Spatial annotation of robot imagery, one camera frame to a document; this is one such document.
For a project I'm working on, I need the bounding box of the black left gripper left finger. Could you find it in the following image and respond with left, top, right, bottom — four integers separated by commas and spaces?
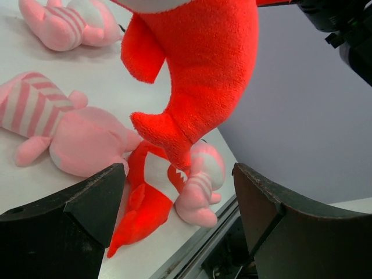
1, 163, 126, 278

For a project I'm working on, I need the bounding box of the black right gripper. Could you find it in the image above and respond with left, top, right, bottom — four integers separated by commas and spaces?
257, 0, 372, 87

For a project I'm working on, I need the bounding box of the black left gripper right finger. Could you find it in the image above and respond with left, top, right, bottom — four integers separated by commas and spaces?
232, 163, 371, 278

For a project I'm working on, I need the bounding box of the red whale plush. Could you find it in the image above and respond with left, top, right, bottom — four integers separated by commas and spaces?
119, 1, 259, 170

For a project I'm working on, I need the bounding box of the red shark plush open mouth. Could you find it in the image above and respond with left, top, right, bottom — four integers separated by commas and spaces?
107, 141, 189, 258

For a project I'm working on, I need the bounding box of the large pink striped pig plush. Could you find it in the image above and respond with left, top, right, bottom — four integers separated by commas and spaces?
1, 71, 142, 177

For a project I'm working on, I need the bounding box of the pink pig plush bottom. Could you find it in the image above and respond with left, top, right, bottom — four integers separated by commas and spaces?
175, 140, 226, 228

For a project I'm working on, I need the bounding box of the pink pig plush top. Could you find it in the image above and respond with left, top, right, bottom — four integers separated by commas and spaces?
18, 0, 123, 52

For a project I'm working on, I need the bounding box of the aluminium rail frame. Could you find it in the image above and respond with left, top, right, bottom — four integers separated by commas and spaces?
150, 195, 257, 279

